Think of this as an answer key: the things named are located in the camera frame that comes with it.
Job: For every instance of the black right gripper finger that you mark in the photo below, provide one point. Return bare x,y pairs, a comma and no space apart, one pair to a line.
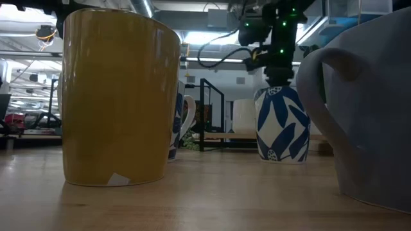
273,78
286,78

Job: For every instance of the white mug blue leaf print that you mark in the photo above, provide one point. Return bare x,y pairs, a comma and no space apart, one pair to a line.
282,128

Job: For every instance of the pale grey ceramic mug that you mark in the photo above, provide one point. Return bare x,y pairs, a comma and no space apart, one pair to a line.
369,112

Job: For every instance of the yellow ceramic mug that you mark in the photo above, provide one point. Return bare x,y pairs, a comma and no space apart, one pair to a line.
118,96

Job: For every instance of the white mug dark blue flowers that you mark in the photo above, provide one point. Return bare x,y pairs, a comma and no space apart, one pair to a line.
178,128

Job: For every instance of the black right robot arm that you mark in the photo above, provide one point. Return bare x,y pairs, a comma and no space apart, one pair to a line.
282,19

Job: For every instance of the long ceiling light strip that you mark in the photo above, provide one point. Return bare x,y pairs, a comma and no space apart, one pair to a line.
215,60

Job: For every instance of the white ceiling air unit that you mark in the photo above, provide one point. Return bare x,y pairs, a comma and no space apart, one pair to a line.
346,19

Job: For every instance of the small wooden block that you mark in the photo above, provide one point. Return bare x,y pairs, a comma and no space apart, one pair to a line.
324,147

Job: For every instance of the dark monitor screen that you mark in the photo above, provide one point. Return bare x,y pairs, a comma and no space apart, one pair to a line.
4,106

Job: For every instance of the trailing green plant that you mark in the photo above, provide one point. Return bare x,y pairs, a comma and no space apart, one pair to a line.
190,141

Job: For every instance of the red object on desk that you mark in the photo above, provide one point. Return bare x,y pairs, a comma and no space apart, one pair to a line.
14,121

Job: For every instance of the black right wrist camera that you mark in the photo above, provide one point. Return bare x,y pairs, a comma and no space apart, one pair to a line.
258,59

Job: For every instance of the grey square wall vent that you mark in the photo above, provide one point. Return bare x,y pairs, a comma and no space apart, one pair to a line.
190,79
240,80

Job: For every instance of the black frame wooden shelf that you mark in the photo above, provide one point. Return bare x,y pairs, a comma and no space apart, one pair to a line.
202,112

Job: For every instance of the black metal frame rig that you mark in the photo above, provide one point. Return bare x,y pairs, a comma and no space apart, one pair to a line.
192,86
52,102

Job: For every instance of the silver ceiling duct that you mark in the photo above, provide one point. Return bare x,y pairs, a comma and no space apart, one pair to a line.
141,7

